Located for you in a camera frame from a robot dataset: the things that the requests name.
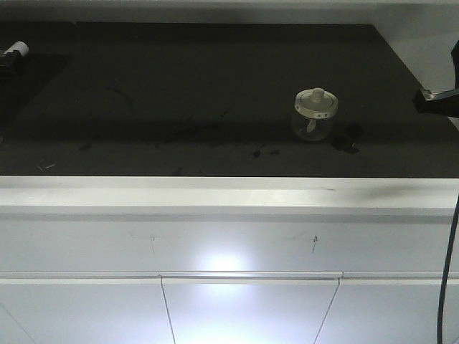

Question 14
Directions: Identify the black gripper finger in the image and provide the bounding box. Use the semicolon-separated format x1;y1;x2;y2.
451;41;459;72
0;50;24;77
414;88;458;117

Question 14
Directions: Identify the glass jar with cream lid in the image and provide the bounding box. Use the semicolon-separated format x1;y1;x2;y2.
291;87;339;142

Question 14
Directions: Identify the black camera cable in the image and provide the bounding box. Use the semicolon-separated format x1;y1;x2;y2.
436;193;459;344

